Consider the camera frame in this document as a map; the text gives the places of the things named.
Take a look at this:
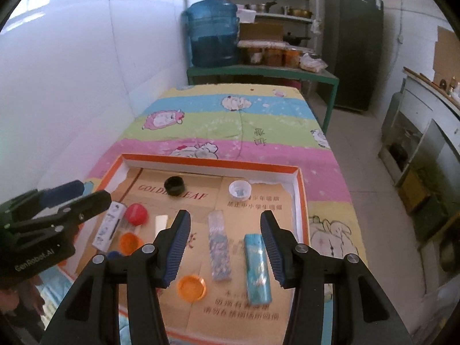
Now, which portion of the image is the gold lighter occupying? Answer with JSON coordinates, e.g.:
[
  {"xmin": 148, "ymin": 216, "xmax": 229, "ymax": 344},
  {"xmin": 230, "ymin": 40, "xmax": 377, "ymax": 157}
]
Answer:
[{"xmin": 154, "ymin": 214, "xmax": 168, "ymax": 235}]

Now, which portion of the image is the orange bottle cap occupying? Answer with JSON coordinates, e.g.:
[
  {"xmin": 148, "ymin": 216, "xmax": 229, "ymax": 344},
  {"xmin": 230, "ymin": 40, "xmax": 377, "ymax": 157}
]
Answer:
[
  {"xmin": 118, "ymin": 232, "xmax": 143, "ymax": 256},
  {"xmin": 177, "ymin": 275, "xmax": 207, "ymax": 303}
]

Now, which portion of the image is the teal lighter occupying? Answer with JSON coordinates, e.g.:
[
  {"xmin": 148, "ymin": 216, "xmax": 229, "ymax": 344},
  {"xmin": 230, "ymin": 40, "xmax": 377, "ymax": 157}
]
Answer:
[{"xmin": 244, "ymin": 234, "xmax": 272, "ymax": 306}]

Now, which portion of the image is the white cartoon lighter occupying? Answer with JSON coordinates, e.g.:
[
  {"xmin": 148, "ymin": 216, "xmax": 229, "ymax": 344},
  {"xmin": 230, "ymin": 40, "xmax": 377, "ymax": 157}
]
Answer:
[{"xmin": 92, "ymin": 201, "xmax": 127, "ymax": 252}]

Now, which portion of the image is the red bottle cap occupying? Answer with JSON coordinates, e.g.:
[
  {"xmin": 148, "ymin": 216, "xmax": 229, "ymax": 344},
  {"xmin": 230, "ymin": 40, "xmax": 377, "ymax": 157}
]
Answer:
[{"xmin": 124, "ymin": 203, "xmax": 149, "ymax": 227}]

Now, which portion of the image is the clear glitter lighter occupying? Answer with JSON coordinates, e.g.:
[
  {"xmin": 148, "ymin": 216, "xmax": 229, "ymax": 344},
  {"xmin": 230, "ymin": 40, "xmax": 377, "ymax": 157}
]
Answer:
[{"xmin": 208, "ymin": 210, "xmax": 231, "ymax": 281}]

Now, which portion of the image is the black bottle cap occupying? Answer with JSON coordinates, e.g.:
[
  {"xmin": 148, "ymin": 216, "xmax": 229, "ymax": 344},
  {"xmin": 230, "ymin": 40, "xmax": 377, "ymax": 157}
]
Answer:
[{"xmin": 164, "ymin": 175, "xmax": 185, "ymax": 197}]

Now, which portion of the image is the white bottle cap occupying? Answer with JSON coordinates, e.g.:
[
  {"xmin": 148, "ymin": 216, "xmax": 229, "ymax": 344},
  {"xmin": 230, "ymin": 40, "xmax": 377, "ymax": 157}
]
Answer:
[{"xmin": 229, "ymin": 180, "xmax": 252, "ymax": 202}]

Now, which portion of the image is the orange rimmed cardboard tray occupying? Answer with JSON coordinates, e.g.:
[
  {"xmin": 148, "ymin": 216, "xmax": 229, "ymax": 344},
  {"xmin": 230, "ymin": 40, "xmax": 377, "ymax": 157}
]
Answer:
[{"xmin": 91, "ymin": 154, "xmax": 308, "ymax": 344}]

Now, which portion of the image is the colourful cartoon bed sheet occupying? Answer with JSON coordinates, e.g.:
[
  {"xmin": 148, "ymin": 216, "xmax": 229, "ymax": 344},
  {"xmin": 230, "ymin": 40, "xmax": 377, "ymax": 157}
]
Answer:
[{"xmin": 85, "ymin": 84, "xmax": 365, "ymax": 258}]

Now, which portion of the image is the white kitchen counter cabinet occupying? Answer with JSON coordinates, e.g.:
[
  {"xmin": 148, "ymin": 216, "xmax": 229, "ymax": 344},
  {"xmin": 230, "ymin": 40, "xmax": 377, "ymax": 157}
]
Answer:
[{"xmin": 378, "ymin": 68, "xmax": 459, "ymax": 243}]

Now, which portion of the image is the green side table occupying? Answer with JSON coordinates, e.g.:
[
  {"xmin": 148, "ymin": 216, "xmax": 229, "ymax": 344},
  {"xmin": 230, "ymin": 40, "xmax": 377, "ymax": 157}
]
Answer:
[{"xmin": 186, "ymin": 65, "xmax": 339, "ymax": 134}]

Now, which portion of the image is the plastic bag on table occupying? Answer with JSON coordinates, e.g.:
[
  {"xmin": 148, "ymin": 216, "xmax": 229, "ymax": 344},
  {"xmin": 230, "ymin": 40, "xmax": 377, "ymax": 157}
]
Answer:
[{"xmin": 299, "ymin": 53, "xmax": 327, "ymax": 73}]

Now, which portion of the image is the blue water jug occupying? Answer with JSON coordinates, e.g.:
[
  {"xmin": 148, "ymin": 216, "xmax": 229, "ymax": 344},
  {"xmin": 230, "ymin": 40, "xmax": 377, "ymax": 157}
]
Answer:
[{"xmin": 185, "ymin": 0, "xmax": 239, "ymax": 68}]

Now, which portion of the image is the cardboard box on table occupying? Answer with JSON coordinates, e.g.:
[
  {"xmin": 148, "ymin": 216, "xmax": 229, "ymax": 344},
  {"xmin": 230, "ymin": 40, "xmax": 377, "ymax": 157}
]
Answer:
[{"xmin": 239, "ymin": 23, "xmax": 284, "ymax": 41}]

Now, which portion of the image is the dark refrigerator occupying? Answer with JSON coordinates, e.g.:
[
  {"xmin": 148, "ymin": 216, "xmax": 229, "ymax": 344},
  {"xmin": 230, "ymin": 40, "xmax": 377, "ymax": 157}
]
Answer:
[{"xmin": 322, "ymin": 0, "xmax": 384, "ymax": 112}]

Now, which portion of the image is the cardboard sheet on wall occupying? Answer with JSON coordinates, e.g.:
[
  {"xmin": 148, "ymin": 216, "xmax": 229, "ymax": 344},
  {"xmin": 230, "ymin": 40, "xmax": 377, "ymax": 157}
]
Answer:
[{"xmin": 433, "ymin": 26, "xmax": 460, "ymax": 86}]

